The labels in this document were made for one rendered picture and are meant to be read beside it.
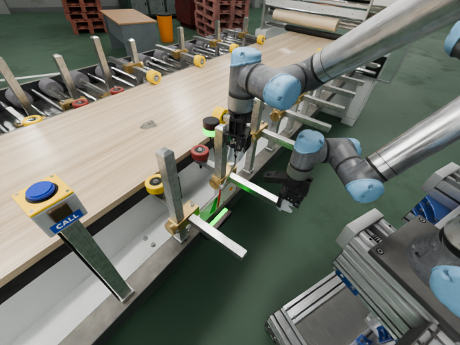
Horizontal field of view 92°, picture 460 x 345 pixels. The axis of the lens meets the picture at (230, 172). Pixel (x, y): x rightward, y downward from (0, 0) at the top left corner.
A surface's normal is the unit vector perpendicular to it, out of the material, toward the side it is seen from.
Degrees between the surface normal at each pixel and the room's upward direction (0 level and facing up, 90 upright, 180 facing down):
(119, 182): 0
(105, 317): 0
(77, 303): 0
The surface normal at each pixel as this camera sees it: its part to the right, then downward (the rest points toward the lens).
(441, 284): -0.74, 0.52
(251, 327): 0.05, -0.72
